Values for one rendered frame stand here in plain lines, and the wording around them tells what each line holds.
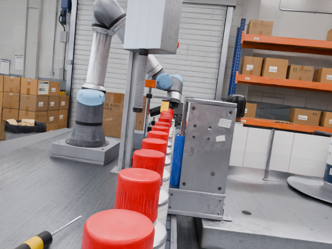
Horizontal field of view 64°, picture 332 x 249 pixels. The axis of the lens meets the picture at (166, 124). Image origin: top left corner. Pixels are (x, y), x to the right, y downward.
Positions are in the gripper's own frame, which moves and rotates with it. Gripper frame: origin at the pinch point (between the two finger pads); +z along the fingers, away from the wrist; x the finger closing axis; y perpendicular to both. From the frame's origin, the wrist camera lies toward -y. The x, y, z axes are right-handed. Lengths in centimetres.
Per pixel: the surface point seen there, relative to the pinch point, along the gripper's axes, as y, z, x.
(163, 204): 2, 40, -91
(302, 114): 217, -172, 272
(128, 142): -13.1, 11.1, -22.5
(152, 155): 1, 36, -93
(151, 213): 2, 42, -98
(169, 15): -2, -22, -54
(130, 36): -15, -19, -46
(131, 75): -14.6, -10.6, -34.9
